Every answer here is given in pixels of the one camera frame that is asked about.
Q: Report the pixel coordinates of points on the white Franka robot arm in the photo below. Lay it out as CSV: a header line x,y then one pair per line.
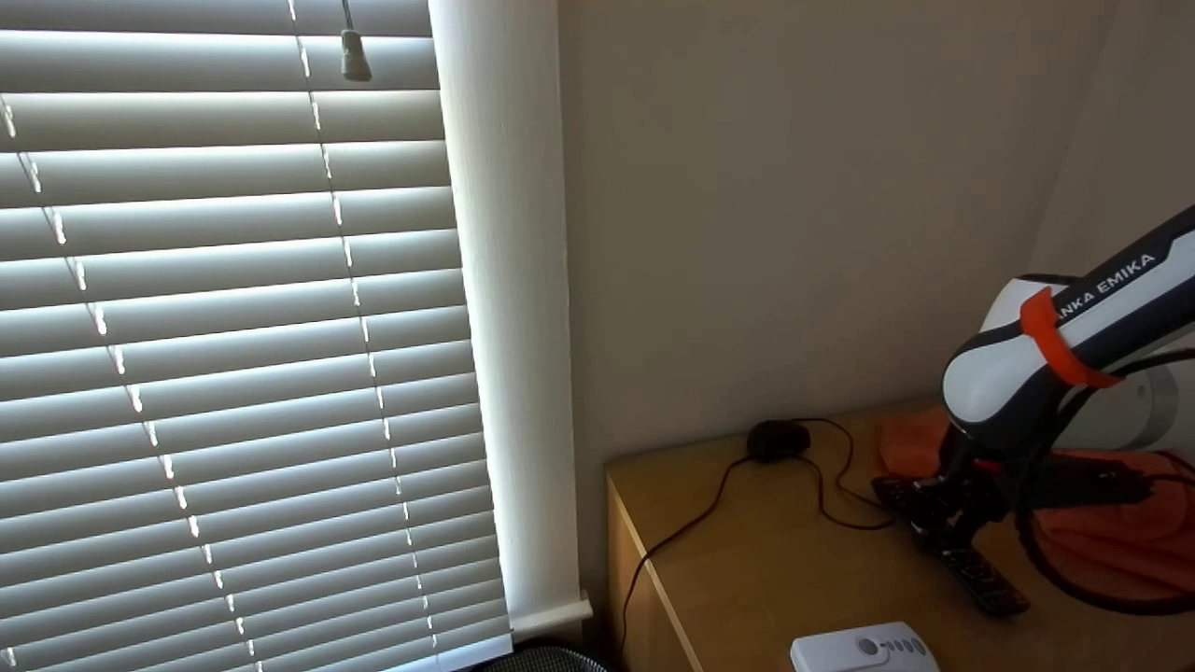
x,y
1068,337

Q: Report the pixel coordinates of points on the white window blinds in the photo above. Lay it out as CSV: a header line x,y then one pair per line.
x,y
227,349

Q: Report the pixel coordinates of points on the black round bin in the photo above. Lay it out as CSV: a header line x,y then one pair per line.
x,y
544,658

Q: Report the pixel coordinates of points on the small white electronic device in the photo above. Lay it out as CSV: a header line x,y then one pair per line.
x,y
865,648

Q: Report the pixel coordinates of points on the black computer mouse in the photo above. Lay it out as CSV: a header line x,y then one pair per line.
x,y
777,438

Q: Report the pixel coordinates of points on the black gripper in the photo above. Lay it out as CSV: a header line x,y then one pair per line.
x,y
946,491

